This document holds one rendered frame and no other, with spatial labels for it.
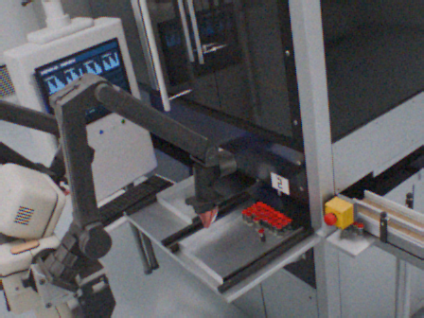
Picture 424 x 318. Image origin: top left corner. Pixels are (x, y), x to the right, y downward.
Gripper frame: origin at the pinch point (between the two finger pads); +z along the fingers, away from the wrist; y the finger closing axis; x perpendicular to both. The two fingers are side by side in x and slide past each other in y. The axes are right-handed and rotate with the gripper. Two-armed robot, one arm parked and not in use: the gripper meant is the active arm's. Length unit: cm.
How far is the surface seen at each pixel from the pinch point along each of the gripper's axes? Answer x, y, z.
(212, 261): 6.4, 5.8, 18.8
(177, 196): 50, 20, 16
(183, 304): 85, 38, 103
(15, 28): 544, 88, -5
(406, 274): -34, 56, 25
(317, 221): -9.9, 37.3, 8.4
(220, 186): 42, 36, 14
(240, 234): 10.8, 21.2, 16.3
